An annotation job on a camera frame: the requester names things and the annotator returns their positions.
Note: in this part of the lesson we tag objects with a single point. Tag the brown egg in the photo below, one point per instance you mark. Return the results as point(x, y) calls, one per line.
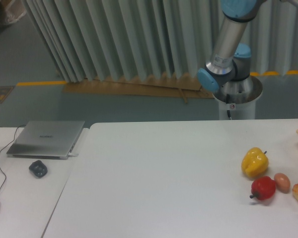
point(282, 182)

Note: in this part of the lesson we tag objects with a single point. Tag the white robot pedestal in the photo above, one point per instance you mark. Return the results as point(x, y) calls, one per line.
point(237, 99)

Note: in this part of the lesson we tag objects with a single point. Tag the grey pleated curtain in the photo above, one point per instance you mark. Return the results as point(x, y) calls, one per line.
point(91, 39)

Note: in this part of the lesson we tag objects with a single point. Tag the silver closed laptop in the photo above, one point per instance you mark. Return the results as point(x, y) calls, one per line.
point(47, 139)

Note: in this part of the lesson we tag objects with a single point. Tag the yellow bell pepper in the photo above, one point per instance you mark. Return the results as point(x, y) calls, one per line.
point(254, 163)

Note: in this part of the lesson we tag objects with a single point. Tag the flat brown cardboard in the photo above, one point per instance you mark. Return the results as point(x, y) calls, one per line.
point(186, 87)

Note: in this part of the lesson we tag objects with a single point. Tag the red bell pepper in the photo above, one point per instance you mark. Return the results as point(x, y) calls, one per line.
point(263, 188)

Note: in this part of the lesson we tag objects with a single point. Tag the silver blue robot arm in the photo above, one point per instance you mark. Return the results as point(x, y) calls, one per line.
point(221, 67)

